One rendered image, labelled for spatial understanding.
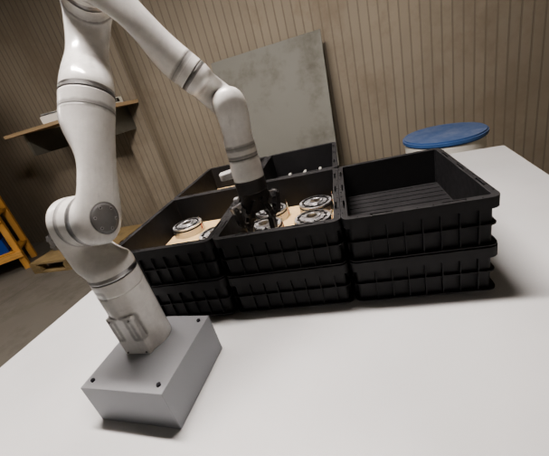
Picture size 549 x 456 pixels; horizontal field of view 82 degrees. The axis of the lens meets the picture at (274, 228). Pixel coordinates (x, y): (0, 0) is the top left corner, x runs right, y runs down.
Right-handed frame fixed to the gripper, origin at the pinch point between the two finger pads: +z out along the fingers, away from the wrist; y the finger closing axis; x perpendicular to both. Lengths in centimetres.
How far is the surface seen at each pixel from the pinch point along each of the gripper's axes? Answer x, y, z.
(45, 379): 21, -60, 20
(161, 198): 293, 39, 48
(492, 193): -40.7, 28.4, -4.4
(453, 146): 38, 163, 26
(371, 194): -1.8, 39.3, 5.4
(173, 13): 239, 95, -109
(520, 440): -57, 0, 19
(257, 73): 176, 124, -45
